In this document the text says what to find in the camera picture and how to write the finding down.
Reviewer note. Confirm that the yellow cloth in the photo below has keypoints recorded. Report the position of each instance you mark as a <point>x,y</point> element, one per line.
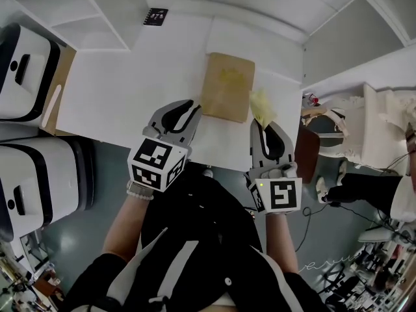
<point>261,109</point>

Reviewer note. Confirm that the white black robot machine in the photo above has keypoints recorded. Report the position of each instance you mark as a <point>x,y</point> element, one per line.
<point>19,99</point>
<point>55,177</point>

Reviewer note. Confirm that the grey watch band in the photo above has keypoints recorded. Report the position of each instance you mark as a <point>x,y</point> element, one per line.
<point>139,187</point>

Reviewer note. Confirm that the white ornate vanity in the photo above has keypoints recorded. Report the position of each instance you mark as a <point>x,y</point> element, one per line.
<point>377,125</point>

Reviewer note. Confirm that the cardboard box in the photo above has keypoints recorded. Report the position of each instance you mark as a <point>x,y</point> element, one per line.
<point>63,70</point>

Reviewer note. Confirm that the cream ornate chair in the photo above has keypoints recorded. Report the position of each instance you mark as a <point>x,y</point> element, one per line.
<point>338,115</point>

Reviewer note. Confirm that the black office chair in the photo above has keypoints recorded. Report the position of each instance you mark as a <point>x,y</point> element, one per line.
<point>344,286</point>

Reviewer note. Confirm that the person in black shirt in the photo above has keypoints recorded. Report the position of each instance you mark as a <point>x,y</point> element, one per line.
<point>201,226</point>

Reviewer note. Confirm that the white desk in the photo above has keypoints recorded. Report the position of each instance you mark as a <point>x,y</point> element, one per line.
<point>113,93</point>

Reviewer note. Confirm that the person's right forearm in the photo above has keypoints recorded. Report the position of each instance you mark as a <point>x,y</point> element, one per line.
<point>281,242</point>

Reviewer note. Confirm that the person's left forearm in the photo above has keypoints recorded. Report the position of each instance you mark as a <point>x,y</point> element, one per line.
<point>125,229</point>

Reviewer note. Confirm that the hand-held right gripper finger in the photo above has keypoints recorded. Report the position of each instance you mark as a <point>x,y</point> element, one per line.
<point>256,148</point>
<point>289,151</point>

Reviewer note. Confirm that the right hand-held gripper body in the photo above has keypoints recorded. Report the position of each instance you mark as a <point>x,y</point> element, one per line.
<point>281,195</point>

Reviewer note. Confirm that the brown notebook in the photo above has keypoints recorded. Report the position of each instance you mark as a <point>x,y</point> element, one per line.
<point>224,99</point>

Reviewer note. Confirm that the small red object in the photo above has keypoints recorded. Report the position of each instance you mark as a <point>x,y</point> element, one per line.
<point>314,99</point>

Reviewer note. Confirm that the white shelf unit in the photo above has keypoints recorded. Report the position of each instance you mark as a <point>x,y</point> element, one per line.
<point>81,37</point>

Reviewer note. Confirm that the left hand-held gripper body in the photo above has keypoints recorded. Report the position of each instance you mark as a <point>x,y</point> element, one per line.
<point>149,164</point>

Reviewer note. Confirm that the small black spiral notebook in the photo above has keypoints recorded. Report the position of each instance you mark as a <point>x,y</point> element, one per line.
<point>155,16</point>

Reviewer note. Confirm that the brown wooden stool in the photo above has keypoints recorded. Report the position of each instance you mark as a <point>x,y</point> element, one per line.
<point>307,158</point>

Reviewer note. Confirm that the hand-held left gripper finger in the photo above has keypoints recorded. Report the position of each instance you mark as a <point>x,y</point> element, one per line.
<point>157,117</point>
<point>193,125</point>

